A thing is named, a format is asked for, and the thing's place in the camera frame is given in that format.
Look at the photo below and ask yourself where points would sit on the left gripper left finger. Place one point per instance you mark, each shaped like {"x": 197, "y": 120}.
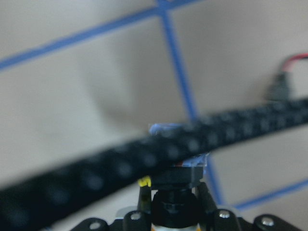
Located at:
{"x": 140, "y": 219}

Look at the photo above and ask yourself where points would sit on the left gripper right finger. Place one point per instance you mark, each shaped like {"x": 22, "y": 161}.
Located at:
{"x": 212, "y": 218}

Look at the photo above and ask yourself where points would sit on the yellow push button switch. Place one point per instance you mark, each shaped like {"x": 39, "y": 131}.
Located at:
{"x": 174, "y": 206}

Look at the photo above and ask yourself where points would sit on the black barrel plug connector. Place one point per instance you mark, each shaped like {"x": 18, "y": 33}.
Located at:
{"x": 280, "y": 88}

